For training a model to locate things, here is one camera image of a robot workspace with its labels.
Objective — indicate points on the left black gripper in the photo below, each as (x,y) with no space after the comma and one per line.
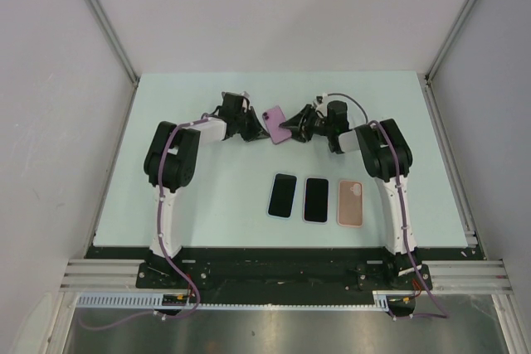
(255,133)

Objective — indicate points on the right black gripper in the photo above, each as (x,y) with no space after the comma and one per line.
(297,123)

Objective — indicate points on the black smartphone teal frame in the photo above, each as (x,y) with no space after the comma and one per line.
(316,200)

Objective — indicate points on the light blue phone case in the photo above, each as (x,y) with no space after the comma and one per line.
(282,196)

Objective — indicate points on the black smartphone blue frame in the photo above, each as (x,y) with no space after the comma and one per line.
(282,195)

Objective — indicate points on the pink phone case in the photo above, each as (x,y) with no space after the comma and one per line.
(350,204)

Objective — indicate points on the lavender phone case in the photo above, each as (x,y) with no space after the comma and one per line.
(316,200)

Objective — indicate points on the purple phone case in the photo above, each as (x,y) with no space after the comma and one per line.
(273,118)

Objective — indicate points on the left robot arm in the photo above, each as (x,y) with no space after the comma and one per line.
(172,158)

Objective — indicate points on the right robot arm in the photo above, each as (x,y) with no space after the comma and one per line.
(386,156)

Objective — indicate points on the slotted cable duct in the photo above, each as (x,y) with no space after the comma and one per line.
(275,297)

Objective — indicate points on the right aluminium frame post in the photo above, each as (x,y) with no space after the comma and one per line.
(457,26)

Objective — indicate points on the aluminium frame post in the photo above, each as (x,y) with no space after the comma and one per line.
(110,35)
(457,26)

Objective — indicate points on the left aluminium frame post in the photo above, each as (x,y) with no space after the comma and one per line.
(110,35)

